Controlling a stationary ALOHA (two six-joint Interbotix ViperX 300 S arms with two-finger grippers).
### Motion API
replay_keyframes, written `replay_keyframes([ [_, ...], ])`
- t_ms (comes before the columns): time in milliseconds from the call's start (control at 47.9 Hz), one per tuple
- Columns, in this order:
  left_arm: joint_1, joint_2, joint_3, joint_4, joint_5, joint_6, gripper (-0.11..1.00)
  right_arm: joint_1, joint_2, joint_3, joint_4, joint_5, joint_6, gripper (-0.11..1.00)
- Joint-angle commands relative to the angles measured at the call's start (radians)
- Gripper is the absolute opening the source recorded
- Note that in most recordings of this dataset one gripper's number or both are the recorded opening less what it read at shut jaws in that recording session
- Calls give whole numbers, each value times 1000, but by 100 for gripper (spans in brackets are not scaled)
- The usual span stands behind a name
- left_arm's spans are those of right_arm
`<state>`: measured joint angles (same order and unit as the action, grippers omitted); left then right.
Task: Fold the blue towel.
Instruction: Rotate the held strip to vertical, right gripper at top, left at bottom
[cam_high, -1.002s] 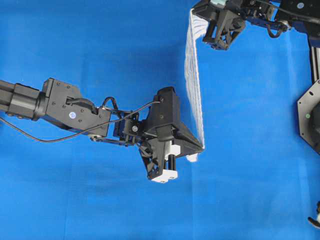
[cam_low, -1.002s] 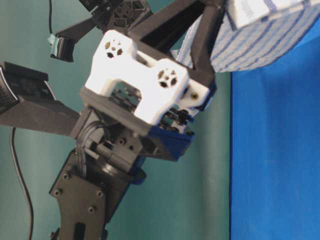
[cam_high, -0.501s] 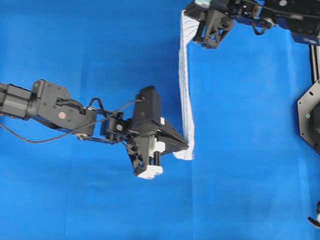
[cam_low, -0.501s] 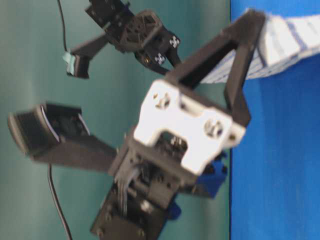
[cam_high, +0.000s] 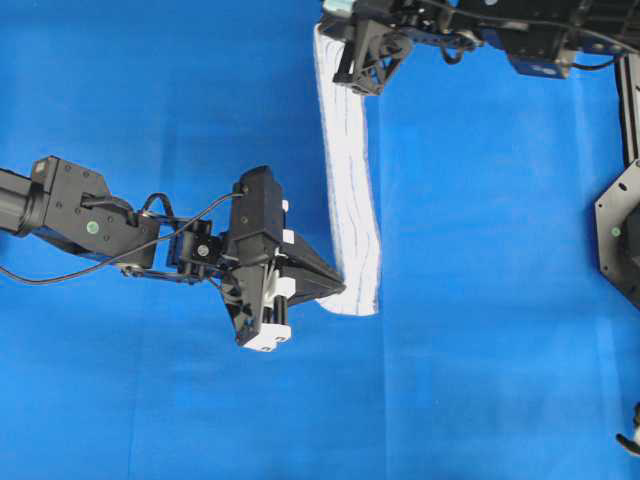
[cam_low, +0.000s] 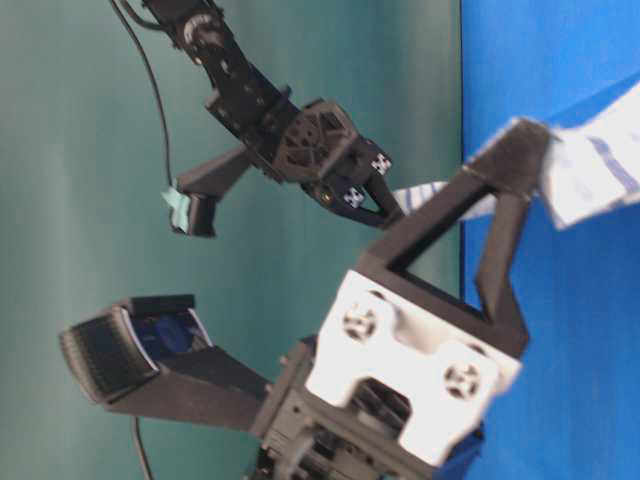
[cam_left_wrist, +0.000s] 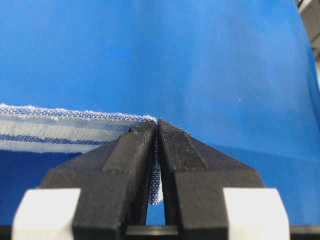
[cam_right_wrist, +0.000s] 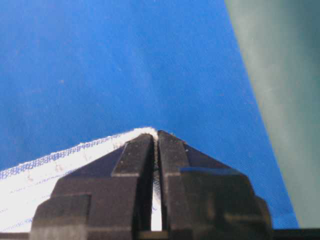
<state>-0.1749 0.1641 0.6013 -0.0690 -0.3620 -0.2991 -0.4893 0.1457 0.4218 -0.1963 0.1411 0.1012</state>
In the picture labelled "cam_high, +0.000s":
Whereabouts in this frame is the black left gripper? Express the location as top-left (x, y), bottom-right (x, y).
top-left (221, 166), bottom-right (346, 353)

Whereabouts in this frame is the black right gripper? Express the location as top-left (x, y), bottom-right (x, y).
top-left (319, 1), bottom-right (413, 96)

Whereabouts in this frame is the white blue-striped towel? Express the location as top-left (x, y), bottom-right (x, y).
top-left (313, 26), bottom-right (381, 317)

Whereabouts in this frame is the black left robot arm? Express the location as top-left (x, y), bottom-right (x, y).
top-left (1, 156), bottom-right (345, 352)

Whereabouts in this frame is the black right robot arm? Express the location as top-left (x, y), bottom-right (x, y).
top-left (318, 0), bottom-right (639, 96)

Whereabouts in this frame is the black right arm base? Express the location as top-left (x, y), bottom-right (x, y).
top-left (594, 55), bottom-right (639, 306)

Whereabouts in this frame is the blue table cloth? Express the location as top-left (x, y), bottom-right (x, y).
top-left (1, 1), bottom-right (639, 479)

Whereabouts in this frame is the black white object at edge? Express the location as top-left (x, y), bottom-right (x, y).
top-left (615, 403), bottom-right (640, 457)

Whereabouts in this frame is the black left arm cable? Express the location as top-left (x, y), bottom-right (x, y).
top-left (0, 181), bottom-right (251, 287)

